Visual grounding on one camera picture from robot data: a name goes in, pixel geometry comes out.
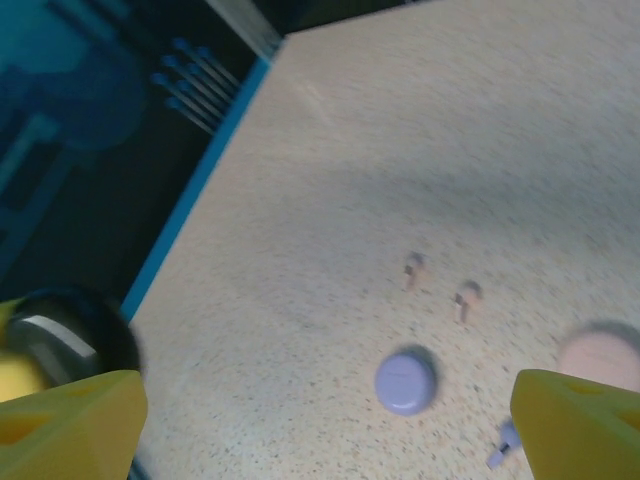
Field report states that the purple earbud charging case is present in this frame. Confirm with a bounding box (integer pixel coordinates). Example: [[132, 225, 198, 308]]
[[373, 343, 442, 418]]

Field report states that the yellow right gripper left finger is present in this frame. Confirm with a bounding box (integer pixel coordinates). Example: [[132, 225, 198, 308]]
[[0, 368, 150, 480]]

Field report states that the pink earbud charging case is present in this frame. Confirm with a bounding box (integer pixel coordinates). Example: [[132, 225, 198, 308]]
[[554, 318, 640, 392]]

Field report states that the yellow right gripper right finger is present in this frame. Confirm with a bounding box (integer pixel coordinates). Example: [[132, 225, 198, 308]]
[[508, 368, 640, 480]]

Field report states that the black earbud charging case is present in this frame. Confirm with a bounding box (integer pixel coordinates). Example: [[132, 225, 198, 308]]
[[0, 283, 147, 396]]

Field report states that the blue table edge strip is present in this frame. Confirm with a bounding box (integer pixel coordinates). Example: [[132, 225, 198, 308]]
[[118, 55, 275, 315]]

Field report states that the aluminium frame post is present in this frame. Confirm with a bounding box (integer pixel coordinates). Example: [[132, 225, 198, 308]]
[[203, 0, 282, 60]]

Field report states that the purple wireless earbud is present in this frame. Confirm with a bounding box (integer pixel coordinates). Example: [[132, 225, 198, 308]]
[[486, 418, 522, 471]]

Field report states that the pink wireless earbud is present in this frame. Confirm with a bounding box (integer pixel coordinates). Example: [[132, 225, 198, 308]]
[[452, 279, 485, 325], [402, 251, 427, 295]]

